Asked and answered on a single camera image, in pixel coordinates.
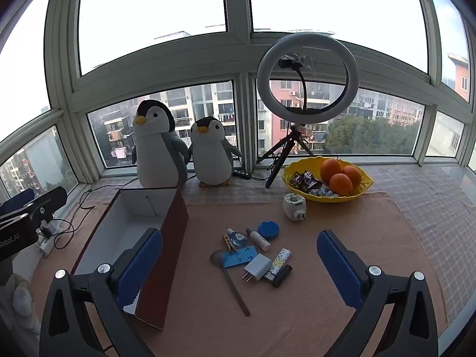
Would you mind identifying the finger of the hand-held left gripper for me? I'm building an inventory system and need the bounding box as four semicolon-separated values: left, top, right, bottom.
0;189;36;215
28;187;68;226

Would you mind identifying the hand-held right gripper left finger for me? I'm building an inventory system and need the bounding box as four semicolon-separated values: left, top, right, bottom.
39;227;164;357

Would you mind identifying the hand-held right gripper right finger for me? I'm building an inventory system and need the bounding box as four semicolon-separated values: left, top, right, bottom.
317;230;439;357

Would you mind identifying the black cylinder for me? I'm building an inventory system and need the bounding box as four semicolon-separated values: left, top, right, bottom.
271;264;293;288

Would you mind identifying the patterned lighter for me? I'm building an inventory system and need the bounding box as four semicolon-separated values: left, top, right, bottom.
265;247;291;281

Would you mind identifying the white box with red rim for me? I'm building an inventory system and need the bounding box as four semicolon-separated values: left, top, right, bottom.
71;187;189;330

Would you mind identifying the blue round lid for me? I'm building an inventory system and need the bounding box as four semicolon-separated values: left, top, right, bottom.
258;220;280;240

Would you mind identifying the grey spoon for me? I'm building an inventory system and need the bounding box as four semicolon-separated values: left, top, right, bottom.
210;250;251;317

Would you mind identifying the white wall charger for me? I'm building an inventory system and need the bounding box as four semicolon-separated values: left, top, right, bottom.
242;253;273;282

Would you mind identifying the white tube bottle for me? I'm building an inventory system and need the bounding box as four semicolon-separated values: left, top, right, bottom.
245;228;271;251

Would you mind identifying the blue phone stand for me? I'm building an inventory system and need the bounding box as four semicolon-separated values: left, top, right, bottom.
223;245;258;268

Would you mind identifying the small clear blue bottle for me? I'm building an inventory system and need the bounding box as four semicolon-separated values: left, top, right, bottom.
226;228;249;247

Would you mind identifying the person's left hand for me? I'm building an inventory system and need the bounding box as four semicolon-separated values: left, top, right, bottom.
0;273;41;343

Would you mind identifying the white power strip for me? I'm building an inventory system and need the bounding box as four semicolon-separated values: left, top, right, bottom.
35;219;65;257

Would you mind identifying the white plug adapter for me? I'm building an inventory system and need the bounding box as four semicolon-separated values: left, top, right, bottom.
283;192;307;222

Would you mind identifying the yellow fruit bowl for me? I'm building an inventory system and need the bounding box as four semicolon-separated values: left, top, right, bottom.
282;157;374;203

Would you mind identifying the orange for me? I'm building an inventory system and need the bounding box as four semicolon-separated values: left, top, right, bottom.
341;165;362;188
320;159;342;183
330;173;353;196

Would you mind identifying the pile of wrapped candies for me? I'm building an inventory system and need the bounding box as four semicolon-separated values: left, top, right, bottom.
289;170;340;198

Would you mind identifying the checked beige cloth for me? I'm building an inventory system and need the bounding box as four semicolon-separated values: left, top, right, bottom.
84;164;476;328

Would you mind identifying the large penguin plush toy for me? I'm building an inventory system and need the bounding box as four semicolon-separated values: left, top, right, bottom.
132;99;190;188

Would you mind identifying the black tripod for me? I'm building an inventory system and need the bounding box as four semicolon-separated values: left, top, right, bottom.
256;123;316;190

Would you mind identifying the small penguin plush toy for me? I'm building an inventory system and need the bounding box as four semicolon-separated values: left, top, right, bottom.
188;116;242;187

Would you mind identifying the looped black cable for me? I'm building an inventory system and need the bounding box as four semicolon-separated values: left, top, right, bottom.
39;219;75;250

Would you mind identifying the long black cable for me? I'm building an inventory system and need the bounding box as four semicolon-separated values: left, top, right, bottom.
71;178;139;224

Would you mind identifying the white ring light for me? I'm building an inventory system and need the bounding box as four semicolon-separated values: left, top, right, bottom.
257;32;359;124

